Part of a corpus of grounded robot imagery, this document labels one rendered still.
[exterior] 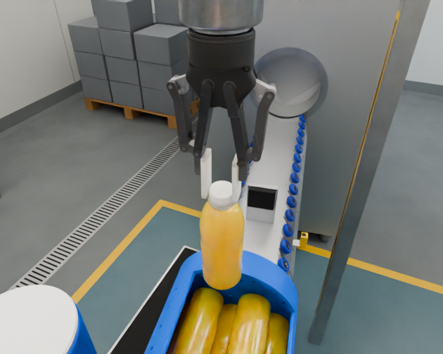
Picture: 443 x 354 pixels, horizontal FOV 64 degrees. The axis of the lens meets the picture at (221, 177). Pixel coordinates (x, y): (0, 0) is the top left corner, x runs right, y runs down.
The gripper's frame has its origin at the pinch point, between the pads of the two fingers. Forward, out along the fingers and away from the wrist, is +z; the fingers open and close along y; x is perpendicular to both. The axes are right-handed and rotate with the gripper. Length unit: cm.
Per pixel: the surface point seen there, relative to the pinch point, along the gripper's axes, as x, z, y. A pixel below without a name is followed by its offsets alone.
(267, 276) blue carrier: -7.2, 28.6, -7.7
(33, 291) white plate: -2, 46, 50
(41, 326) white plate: 5, 46, 42
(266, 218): -53, 55, -3
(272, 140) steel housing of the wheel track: -110, 57, 3
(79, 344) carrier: 6, 50, 33
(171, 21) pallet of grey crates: -311, 52, 130
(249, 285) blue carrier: -10.8, 37.4, -3.9
